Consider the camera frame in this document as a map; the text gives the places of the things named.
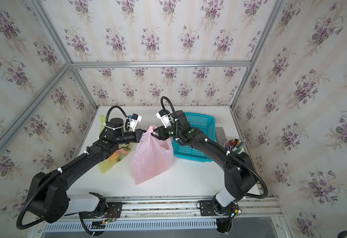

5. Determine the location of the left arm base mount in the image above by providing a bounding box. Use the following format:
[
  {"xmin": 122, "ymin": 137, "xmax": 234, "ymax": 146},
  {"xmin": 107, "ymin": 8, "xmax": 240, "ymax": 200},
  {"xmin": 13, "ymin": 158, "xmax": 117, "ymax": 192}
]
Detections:
[{"xmin": 79, "ymin": 202, "xmax": 123, "ymax": 231}]

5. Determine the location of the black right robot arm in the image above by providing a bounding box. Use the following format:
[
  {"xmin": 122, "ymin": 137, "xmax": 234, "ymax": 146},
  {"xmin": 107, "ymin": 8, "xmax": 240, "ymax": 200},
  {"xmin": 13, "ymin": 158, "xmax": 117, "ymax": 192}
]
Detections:
[{"xmin": 152, "ymin": 96, "xmax": 268, "ymax": 214}]

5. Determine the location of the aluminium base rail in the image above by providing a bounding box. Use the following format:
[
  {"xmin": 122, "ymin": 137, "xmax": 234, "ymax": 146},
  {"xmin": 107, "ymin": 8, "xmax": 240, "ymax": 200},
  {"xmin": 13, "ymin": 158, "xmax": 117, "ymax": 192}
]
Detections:
[{"xmin": 30, "ymin": 195, "xmax": 290, "ymax": 238}]

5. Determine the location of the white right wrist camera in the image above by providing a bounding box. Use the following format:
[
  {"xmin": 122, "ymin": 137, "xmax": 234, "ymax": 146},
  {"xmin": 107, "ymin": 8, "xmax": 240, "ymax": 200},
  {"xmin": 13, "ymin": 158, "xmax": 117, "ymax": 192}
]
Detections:
[{"xmin": 156, "ymin": 109, "xmax": 174, "ymax": 128}]

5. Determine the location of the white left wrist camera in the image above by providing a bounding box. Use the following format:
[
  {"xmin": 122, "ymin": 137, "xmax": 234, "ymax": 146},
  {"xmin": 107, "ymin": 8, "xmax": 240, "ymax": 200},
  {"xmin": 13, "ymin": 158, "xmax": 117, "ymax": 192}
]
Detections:
[{"xmin": 125, "ymin": 114, "xmax": 142, "ymax": 132}]

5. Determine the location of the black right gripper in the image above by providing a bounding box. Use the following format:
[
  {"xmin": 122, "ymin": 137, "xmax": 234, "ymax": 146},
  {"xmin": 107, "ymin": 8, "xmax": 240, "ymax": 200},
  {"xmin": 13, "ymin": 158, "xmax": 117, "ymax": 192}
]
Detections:
[{"xmin": 149, "ymin": 123, "xmax": 182, "ymax": 142}]

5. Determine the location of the grey sharpening stone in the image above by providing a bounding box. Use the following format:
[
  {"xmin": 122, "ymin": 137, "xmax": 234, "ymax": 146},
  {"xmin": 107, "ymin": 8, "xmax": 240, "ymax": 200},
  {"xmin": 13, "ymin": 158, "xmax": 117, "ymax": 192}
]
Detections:
[{"xmin": 216, "ymin": 127, "xmax": 227, "ymax": 146}]

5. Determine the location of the pink plastic bag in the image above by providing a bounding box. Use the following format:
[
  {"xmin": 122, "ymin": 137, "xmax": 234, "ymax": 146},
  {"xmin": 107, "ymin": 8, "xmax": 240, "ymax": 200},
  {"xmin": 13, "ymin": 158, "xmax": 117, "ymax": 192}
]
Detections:
[{"xmin": 130, "ymin": 126, "xmax": 174, "ymax": 185}]

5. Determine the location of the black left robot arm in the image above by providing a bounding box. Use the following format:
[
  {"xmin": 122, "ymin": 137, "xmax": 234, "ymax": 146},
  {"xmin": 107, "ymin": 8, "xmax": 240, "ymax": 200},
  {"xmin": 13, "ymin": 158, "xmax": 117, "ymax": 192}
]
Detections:
[{"xmin": 16, "ymin": 114, "xmax": 144, "ymax": 230}]

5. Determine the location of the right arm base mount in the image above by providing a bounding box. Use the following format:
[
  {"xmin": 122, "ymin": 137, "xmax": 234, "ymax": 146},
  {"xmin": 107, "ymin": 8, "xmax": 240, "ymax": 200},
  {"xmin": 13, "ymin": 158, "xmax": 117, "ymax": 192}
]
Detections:
[{"xmin": 195, "ymin": 199, "xmax": 242, "ymax": 235}]

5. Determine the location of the cup of coloured pens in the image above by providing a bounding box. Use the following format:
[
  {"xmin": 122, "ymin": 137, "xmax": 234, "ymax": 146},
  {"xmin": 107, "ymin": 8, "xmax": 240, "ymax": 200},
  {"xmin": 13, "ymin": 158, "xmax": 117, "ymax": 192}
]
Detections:
[{"xmin": 224, "ymin": 138, "xmax": 245, "ymax": 153}]

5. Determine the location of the teal plastic basket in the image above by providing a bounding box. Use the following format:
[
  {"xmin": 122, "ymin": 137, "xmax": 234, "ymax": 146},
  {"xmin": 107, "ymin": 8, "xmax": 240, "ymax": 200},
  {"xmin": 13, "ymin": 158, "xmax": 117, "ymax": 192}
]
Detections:
[{"xmin": 171, "ymin": 111, "xmax": 216, "ymax": 163}]

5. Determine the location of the yellow-green plastic bag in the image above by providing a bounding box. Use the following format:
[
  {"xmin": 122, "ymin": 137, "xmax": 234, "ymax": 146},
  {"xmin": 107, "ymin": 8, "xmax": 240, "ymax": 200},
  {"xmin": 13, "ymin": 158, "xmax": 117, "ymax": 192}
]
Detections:
[{"xmin": 99, "ymin": 115, "xmax": 132, "ymax": 174}]

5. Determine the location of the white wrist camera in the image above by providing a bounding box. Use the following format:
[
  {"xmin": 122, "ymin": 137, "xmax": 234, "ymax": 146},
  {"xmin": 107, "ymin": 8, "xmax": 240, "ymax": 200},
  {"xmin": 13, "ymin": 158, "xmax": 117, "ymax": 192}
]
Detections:
[
  {"xmin": 125, "ymin": 114, "xmax": 142, "ymax": 132},
  {"xmin": 156, "ymin": 109, "xmax": 174, "ymax": 128}
]

